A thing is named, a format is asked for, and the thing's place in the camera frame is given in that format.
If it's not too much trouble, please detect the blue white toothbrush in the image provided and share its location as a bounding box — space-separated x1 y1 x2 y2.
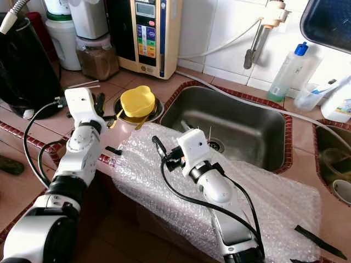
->
310 77 351 98

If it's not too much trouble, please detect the white stick green tip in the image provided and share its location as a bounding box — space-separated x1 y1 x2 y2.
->
63 84 97 94
67 81 100 89

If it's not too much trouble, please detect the white jug green band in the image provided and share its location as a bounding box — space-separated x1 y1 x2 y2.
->
45 0 83 71

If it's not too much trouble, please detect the yellow plastic cup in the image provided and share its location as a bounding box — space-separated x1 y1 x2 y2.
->
121 85 156 118

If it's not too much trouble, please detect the black electric kettle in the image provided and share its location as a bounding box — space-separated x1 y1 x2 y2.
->
0 16 69 120

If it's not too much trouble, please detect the dark red bottle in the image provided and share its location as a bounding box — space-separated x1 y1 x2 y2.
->
26 11 60 62

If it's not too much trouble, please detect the clear bubble wrap sheet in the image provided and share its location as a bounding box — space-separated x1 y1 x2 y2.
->
114 123 323 263

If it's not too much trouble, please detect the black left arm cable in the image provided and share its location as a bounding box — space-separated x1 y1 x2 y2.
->
38 140 64 185

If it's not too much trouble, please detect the white plastic container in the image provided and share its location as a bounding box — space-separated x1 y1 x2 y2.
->
69 0 107 40

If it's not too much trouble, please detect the thin white tube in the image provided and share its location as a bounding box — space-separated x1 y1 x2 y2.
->
177 18 273 60

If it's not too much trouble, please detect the grey hose white nozzle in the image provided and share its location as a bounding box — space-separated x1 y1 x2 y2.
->
0 0 31 35

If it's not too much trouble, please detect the steel sink basin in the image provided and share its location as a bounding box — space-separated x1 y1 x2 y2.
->
313 121 351 206
159 82 299 175

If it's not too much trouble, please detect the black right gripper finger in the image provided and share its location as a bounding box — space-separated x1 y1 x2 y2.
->
152 136 169 163

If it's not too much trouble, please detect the black cable with silver plug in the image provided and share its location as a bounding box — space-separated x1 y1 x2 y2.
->
23 98 71 191

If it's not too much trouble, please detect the metal fork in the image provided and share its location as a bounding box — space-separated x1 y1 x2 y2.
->
179 121 194 135

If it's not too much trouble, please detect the beige water ionizer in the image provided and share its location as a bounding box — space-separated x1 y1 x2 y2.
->
105 0 184 81

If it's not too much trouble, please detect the white detergent bottle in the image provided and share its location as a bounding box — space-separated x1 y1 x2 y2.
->
319 77 351 124

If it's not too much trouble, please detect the long white hose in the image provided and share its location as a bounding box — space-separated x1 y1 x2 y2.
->
177 70 351 135

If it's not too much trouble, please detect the dark green cucumber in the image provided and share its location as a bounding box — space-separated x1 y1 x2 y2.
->
0 155 25 176

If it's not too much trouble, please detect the jar of brown powder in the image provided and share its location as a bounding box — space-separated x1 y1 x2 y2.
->
76 34 120 82

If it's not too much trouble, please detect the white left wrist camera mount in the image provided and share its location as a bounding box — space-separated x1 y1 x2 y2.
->
64 88 104 129

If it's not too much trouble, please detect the dark blue basin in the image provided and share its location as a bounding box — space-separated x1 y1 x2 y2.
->
300 0 351 40

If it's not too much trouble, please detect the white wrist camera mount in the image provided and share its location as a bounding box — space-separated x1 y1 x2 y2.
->
64 88 104 129
177 129 211 177

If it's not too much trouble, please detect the metal wall tap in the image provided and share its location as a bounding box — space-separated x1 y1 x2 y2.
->
244 0 290 70

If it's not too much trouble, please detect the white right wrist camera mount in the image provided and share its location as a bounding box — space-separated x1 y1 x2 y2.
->
177 129 211 177

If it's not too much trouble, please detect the clear plastic cup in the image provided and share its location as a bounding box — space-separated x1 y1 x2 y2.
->
293 83 327 113

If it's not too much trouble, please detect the tub with green sponge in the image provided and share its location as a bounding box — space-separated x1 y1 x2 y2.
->
321 148 351 181

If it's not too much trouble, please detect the clear bottle blue cap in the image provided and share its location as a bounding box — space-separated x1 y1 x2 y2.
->
267 42 310 104

